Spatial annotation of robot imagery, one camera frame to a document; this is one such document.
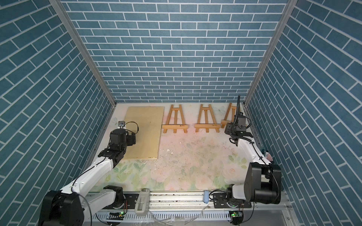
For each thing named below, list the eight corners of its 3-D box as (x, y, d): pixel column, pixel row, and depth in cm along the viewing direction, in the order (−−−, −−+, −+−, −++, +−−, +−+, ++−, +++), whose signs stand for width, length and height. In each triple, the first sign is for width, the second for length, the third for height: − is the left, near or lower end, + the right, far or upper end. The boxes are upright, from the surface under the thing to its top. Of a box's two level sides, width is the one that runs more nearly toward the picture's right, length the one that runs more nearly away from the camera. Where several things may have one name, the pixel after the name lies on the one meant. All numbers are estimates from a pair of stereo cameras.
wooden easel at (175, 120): (161, 132, 104) (161, 131, 102) (165, 106, 121) (165, 104, 120) (188, 133, 104) (188, 131, 102) (188, 106, 122) (188, 104, 120)
